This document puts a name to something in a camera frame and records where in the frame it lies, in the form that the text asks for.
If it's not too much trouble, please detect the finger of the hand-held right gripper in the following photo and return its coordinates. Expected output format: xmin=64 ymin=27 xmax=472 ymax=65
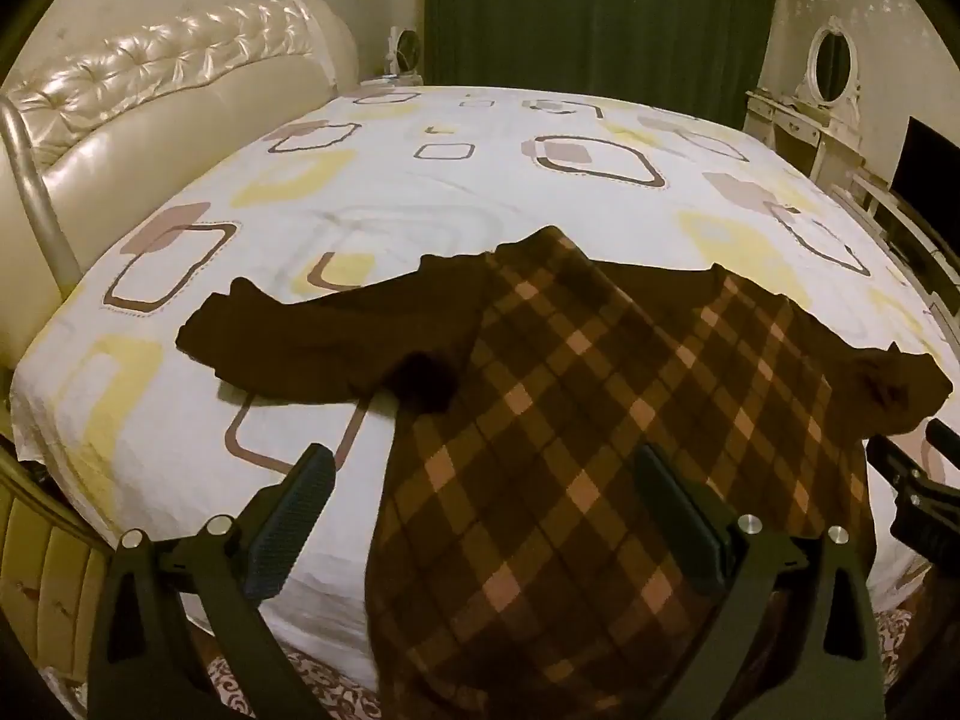
xmin=866 ymin=439 xmax=960 ymax=567
xmin=924 ymin=418 xmax=960 ymax=466

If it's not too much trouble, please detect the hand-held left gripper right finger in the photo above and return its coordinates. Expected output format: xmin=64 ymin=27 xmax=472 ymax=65
xmin=634 ymin=444 xmax=886 ymax=720

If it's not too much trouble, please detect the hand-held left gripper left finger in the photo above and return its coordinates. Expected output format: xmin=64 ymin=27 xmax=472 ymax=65
xmin=86 ymin=444 xmax=336 ymax=720

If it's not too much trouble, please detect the brown plaid dress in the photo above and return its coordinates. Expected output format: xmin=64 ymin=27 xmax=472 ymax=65
xmin=176 ymin=225 xmax=953 ymax=720

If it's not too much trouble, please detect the patterned floor rug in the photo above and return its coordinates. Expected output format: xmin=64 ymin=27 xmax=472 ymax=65
xmin=202 ymin=592 xmax=916 ymax=720

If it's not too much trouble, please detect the white low cabinet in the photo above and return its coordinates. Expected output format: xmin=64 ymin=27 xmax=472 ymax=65
xmin=847 ymin=172 xmax=960 ymax=316

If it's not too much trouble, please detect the cream padded bed side panel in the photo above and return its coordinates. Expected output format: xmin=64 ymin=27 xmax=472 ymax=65
xmin=0 ymin=465 xmax=113 ymax=691

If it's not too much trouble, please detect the black flat screen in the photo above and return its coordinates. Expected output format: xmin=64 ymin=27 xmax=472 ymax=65
xmin=889 ymin=116 xmax=960 ymax=215

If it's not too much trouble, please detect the white vanity table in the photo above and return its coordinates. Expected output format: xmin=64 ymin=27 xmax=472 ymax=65
xmin=742 ymin=86 xmax=863 ymax=188

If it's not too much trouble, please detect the white patterned bedsheet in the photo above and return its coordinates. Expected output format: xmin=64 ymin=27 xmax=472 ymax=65
xmin=11 ymin=82 xmax=950 ymax=691

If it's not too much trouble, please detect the oval white vanity mirror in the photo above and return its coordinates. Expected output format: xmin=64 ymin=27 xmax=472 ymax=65
xmin=795 ymin=15 xmax=863 ymax=125

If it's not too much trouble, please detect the cream tufted bed headboard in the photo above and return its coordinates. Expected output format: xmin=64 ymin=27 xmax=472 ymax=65
xmin=0 ymin=0 xmax=361 ymax=368

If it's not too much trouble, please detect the dark green curtain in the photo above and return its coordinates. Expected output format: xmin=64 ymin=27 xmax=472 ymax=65
xmin=424 ymin=0 xmax=781 ymax=136

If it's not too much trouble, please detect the silver metal rail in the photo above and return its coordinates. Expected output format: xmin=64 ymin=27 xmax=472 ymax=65
xmin=0 ymin=97 xmax=83 ymax=286

